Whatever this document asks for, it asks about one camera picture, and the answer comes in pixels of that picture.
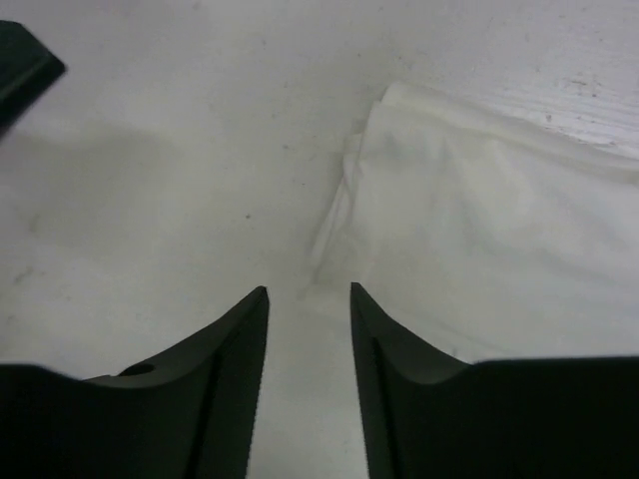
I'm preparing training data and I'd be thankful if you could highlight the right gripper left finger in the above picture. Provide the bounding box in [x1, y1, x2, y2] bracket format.
[82, 286, 270, 478]

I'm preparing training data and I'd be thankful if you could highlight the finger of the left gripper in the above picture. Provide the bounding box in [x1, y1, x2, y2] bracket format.
[0, 20, 67, 137]

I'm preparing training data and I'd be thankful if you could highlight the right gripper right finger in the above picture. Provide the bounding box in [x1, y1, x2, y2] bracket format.
[349, 282, 468, 478]

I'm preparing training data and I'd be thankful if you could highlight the white tank top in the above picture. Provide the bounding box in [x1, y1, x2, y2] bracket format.
[311, 83, 638, 361]

